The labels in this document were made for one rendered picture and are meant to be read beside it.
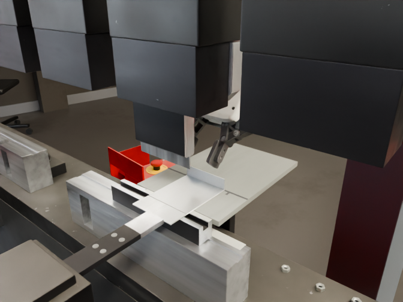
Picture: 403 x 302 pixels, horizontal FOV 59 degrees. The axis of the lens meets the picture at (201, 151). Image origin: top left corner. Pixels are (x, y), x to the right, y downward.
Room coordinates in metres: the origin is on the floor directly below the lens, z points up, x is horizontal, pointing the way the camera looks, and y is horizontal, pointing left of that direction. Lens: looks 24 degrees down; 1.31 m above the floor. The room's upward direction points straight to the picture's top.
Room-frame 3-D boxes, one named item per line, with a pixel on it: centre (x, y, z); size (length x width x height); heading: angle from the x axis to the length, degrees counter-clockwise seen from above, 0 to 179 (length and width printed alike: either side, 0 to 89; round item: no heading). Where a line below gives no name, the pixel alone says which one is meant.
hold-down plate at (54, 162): (0.91, 0.49, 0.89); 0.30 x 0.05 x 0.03; 51
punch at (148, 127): (0.48, 0.05, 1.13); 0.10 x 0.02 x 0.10; 51
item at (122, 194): (0.49, 0.07, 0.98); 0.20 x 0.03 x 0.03; 51
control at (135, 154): (1.06, 0.18, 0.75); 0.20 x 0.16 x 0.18; 43
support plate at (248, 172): (0.59, -0.04, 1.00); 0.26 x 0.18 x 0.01; 141
